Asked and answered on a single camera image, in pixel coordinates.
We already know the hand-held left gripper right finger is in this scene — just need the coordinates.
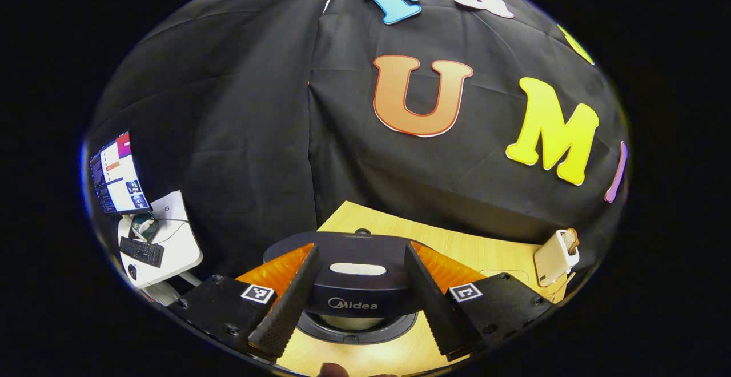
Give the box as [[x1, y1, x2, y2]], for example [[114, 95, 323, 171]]
[[404, 241, 555, 362]]

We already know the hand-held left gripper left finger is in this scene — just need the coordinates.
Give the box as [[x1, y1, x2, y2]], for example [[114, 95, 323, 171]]
[[168, 243, 320, 360]]

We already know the dark grey rice cooker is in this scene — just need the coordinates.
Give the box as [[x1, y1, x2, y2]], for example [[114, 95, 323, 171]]
[[263, 230, 435, 344]]

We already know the white toaster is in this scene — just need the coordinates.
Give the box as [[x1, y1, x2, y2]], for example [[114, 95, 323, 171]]
[[534, 230, 580, 287]]

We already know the white side table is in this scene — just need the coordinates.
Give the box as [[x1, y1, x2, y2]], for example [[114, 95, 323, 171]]
[[117, 190, 204, 303]]

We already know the toasted bread slice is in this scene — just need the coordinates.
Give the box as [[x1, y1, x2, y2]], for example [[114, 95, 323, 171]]
[[561, 227, 581, 255]]

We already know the black keyboard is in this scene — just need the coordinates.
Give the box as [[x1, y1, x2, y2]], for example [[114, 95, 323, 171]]
[[119, 236, 165, 268]]

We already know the dark monitor base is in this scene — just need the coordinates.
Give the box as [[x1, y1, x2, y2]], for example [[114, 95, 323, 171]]
[[130, 214, 161, 244]]

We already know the black backdrop cloth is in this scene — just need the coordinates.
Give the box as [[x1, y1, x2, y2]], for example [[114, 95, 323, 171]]
[[83, 0, 629, 286]]

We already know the computer monitor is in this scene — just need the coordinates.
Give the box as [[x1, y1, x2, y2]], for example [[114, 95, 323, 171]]
[[89, 131, 151, 215]]

